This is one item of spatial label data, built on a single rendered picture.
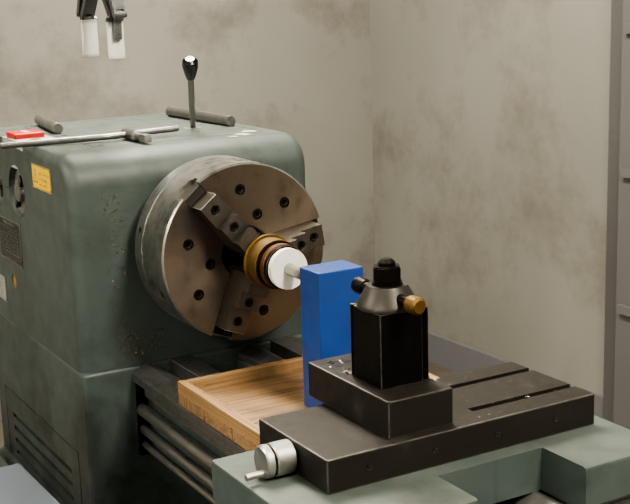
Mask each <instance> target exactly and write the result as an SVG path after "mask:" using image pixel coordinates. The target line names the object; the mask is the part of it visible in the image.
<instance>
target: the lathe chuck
mask: <svg viewBox="0 0 630 504"><path fill-rule="evenodd" d="M232 160H246V159H242V158H235V157H220V158H213V159H209V160H205V161H202V162H200V163H197V164H195V165H193V166H191V167H189V168H187V169H186V170H184V171H183V172H181V173H180V174H179V175H177V176H176V177H175V178H174V179H173V180H172V181H171V182H170V183H169V184H168V185H167V186H166V187H165V188H164V190H163V191H162V192H161V194H160V195H159V196H158V198H157V200H156V201H155V203H154V205H153V207H152V209H151V211H150V213H149V216H148V219H147V222H146V225H145V229H144V234H143V242H142V258H143V266H144V271H145V275H146V278H147V281H148V283H149V286H150V288H151V290H152V292H153V294H154V295H155V297H156V298H157V300H158V301H159V302H160V304H161V305H162V306H163V307H164V308H165V309H166V310H167V311H168V312H169V313H170V314H171V315H173V316H174V317H176V318H177V319H179V320H180V321H182V322H184V323H186V324H188V325H190V326H191V327H193V328H195V329H197V330H199V331H201V332H203V333H205V334H207V335H209V336H212V335H215V336H222V337H228V339H229V340H233V341H238V340H248V339H253V338H257V337H260V336H263V335H265V334H267V333H269V332H271V331H273V330H275V329H277V328H278V327H280V326H281V325H283V324H284V323H285V322H287V321H288V320H289V319H290V318H291V317H292V316H293V315H294V314H295V313H296V312H297V311H298V310H299V309H300V308H301V293H300V285H299V286H297V287H296V288H293V289H289V290H280V289H270V290H269V293H268V297H267V298H264V297H261V300H260V303H259V306H258V310H257V312H252V311H251V313H250V317H249V320H248V324H247V327H246V331H245V334H244V335H243V334H239V333H234V332H233V333H232V337H229V336H224V335H219V334H215V333H213V331H214V327H215V324H216V320H217V317H218V313H219V310H220V306H221V303H222V299H223V296H224V293H225V289H226V286H227V282H228V279H229V275H230V273H229V272H228V271H227V269H226V268H225V266H224V264H223V260H222V249H223V245H224V244H223V243H222V242H221V241H220V239H219V238H218V237H217V236H216V235H215V234H214V233H213V232H212V231H211V229H210V228H209V227H208V226H207V225H206V224H205V223H204V222H203V221H202V219H201V218H200V217H199V216H198V215H197V214H196V213H195V212H194V211H193V209H192V208H191V207H190V206H189V205H188V204H187V203H186V202H185V201H184V200H183V199H182V198H179V197H180V196H181V195H182V194H183V193H184V192H185V191H186V190H187V189H188V188H189V187H190V186H191V185H192V183H195V182H196V183H197V184H199V185H201V187H202V188H203V189H204V190H205V191H207V192H210V193H214V194H216V195H217V196H218V197H219V198H220V199H221V200H222V202H223V203H224V204H225V205H226V206H227V207H228V208H229V209H230V211H231V212H232V213H236V214H238V215H239V217H240V218H241V219H242V220H243V221H244V222H245V223H246V225H247V226H249V227H252V228H254V229H255V230H256V231H259V232H260V233H261V234H262V235H264V234H271V233H274V232H277V231H280V230H283V229H286V228H289V227H292V226H295V225H298V224H301V223H304V222H307V221H310V220H313V219H316V218H319V214H318V211H317V208H316V206H315V204H314V202H313V200H312V198H311V197H310V195H309V194H308V192H307V191H306V190H305V188H304V187H303V186H302V185H301V184H300V183H299V182H298V181H297V180H296V179H295V178H293V177H292V176H291V175H289V174H288V173H286V172H284V171H283V170H281V169H279V168H276V167H274V166H271V165H267V164H263V163H259V162H255V161H250V160H246V161H232ZM178 198H179V199H178ZM309 253H310V254H308V255H305V258H306V261H307V266H308V265H314V264H320V263H322V257H323V246H320V247H317V248H314V249H311V250H309ZM157 287H158V288H159V289H160V290H161V291H162V293H163V294H164V296H165V298H166V300H167V302H168V303H166V302H165V301H164V300H163V299H162V298H161V296H160V295H159V293H158V290H157Z"/></svg>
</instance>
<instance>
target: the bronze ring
mask: <svg viewBox="0 0 630 504"><path fill-rule="evenodd" d="M283 248H293V249H296V250H298V249H297V248H295V247H294V246H293V245H292V244H291V243H289V242H288V241H286V240H285V239H284V238H283V237H281V236H279V235H276V234H264V235H261V236H259V237H257V238H256V239H254V240H253V241H252V242H251V243H250V245H249V246H248V248H247V250H246V252H245V255H244V259H243V268H244V272H245V275H246V277H247V278H248V280H249V281H250V282H251V283H252V284H254V285H255V286H257V287H260V288H265V289H268V288H269V289H280V290H285V289H282V288H279V287H277V286H275V285H274V284H273V283H272V282H271V280H270V278H269V275H268V265H269V262H270V259H271V258H272V256H273V255H274V254H275V253H276V252H277V251H278V250H280V249H283ZM298 251H299V250H298Z"/></svg>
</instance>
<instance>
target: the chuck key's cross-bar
mask: <svg viewBox="0 0 630 504"><path fill-rule="evenodd" d="M139 131H141V132H142V133H147V134H151V135H152V134H160V133H168V132H176V131H179V126H178V125H174V126H166V127H158V128H149V129H141V130H139ZM119 138H126V136H125V131H124V132H116V133H108V134H97V135H85V136H73V137H62V138H50V139H39V140H27V141H16V142H4V143H0V147H1V149H10V148H22V147H33V146H44V145H56V144H67V143H79V142H90V141H101V140H111V139H119Z"/></svg>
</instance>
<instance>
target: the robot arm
mask: <svg viewBox="0 0 630 504"><path fill-rule="evenodd" d="M102 2H103V5H104V8H105V10H106V13H107V17H106V20H105V21H106V27H107V43H108V58H109V60H123V59H125V45H124V29H123V20H124V18H126V17H127V10H126V6H125V2H124V0H102ZM97 3H98V0H77V10H76V16H77V17H80V20H81V33H82V47H83V57H84V58H86V57H99V46H98V31H97V17H96V15H95V12H96V7H97Z"/></svg>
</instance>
